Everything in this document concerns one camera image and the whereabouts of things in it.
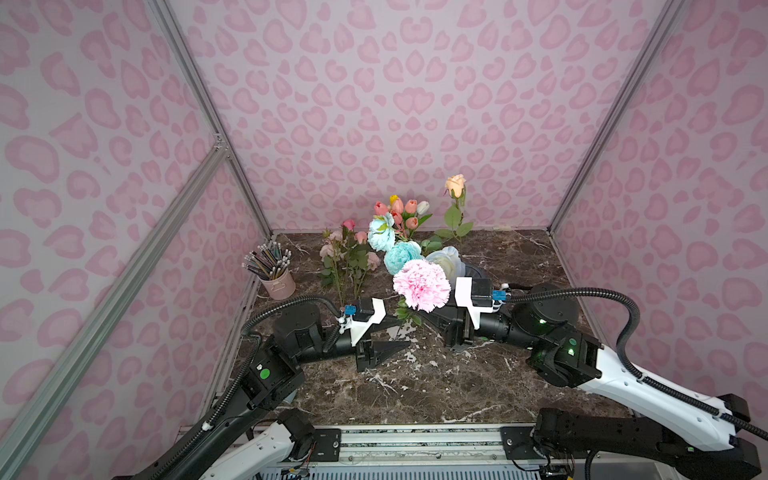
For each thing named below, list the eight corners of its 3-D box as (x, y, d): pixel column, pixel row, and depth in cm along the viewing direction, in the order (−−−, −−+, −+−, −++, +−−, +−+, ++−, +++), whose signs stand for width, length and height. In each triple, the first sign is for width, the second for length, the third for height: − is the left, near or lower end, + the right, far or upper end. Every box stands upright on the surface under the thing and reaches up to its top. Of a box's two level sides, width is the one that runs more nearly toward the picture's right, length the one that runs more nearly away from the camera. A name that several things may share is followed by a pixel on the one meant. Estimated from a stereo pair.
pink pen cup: (259, 289, 106) (240, 259, 93) (283, 268, 112) (268, 237, 99) (285, 307, 101) (268, 278, 88) (309, 284, 107) (296, 254, 94)
